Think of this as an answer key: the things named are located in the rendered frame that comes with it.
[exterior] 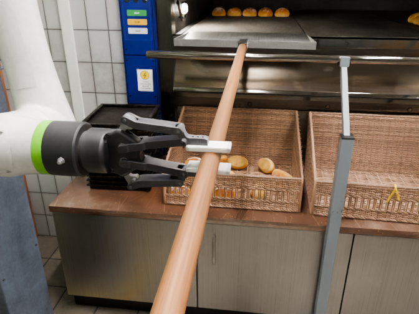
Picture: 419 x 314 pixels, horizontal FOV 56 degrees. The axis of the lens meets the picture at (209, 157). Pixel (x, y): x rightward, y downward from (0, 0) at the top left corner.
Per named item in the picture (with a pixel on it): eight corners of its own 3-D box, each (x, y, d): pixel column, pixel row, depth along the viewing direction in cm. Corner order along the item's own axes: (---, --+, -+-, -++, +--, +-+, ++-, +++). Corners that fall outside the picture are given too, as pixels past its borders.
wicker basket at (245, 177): (183, 156, 205) (181, 104, 193) (293, 161, 198) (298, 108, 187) (161, 205, 161) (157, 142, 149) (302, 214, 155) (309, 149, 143)
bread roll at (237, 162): (246, 169, 184) (247, 172, 189) (248, 156, 185) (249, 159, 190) (225, 167, 186) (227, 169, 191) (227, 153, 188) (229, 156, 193)
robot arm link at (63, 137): (43, 187, 64) (33, 134, 60) (75, 157, 74) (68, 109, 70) (79, 189, 63) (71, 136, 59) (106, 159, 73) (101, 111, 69)
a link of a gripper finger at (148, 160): (119, 158, 63) (118, 166, 64) (186, 173, 63) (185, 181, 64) (126, 149, 67) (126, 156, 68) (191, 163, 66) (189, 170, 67)
